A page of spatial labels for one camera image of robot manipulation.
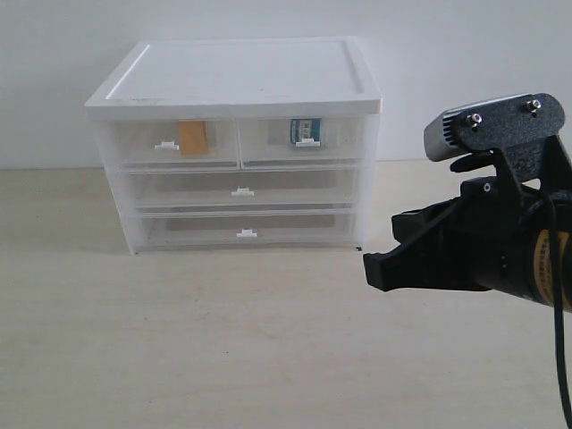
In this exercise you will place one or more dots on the white plastic drawer cabinet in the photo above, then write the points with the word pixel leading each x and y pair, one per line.
pixel 233 80

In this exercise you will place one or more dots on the yellow cheese wedge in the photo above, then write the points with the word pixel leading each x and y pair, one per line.
pixel 192 138

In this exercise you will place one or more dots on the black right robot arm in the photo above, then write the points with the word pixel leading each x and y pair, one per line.
pixel 551 259

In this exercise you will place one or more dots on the white pill bottle blue label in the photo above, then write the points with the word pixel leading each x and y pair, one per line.
pixel 305 132

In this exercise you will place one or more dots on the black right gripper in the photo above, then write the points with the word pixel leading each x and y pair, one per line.
pixel 478 241

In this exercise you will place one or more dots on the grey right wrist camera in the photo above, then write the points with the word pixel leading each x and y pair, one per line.
pixel 517 135

